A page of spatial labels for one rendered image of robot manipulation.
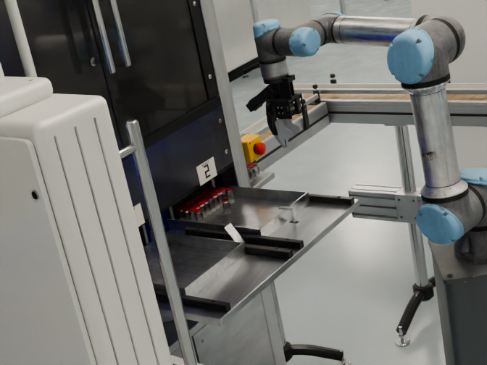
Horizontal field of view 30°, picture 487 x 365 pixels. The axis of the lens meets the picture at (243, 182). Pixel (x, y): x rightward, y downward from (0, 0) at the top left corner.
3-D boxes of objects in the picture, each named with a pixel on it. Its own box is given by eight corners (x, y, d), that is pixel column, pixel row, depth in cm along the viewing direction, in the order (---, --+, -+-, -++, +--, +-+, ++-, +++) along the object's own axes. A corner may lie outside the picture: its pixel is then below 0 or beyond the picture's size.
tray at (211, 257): (91, 283, 247) (88, 271, 245) (152, 241, 266) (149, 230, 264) (187, 300, 227) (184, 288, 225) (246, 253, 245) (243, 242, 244)
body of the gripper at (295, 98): (291, 122, 249) (283, 80, 245) (265, 121, 254) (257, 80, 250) (305, 112, 255) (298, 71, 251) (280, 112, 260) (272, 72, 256)
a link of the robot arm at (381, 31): (483, 6, 219) (325, 2, 252) (458, 19, 212) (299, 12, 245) (485, 53, 223) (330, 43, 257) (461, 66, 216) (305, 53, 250)
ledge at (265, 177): (219, 190, 300) (218, 185, 299) (241, 174, 309) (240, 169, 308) (254, 193, 291) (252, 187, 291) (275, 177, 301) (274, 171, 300)
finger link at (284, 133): (293, 151, 254) (288, 120, 251) (276, 150, 257) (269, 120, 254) (299, 147, 256) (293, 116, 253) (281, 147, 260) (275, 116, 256)
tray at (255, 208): (169, 229, 271) (167, 219, 270) (219, 194, 290) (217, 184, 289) (262, 240, 251) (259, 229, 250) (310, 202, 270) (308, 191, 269)
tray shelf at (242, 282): (80, 298, 244) (78, 292, 243) (230, 193, 294) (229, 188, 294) (222, 326, 215) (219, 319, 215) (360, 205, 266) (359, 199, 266)
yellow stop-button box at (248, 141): (233, 161, 293) (229, 140, 290) (246, 153, 298) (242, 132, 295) (253, 163, 288) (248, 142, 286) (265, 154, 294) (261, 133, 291)
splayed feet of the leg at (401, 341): (390, 345, 352) (385, 314, 347) (442, 284, 388) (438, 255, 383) (409, 349, 347) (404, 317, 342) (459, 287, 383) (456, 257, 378)
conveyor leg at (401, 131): (409, 303, 364) (383, 122, 337) (418, 292, 371) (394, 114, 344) (430, 305, 359) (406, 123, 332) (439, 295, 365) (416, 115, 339)
